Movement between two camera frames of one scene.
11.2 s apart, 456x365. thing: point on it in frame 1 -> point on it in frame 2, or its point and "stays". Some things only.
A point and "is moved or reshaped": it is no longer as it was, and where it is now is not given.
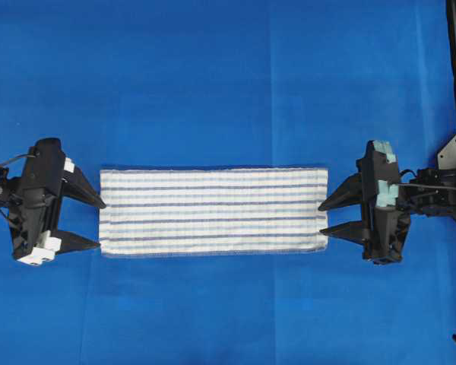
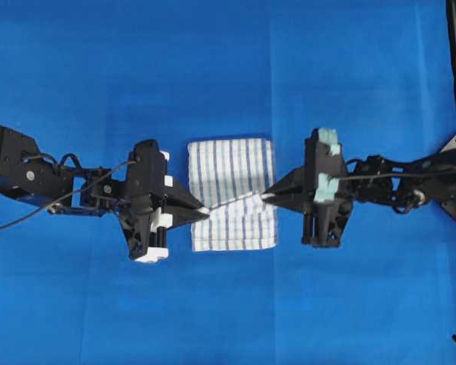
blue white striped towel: x=213 y=211 is moved or reshaped
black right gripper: x=384 y=224 -> x=319 y=187
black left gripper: x=35 y=220 -> x=144 y=223
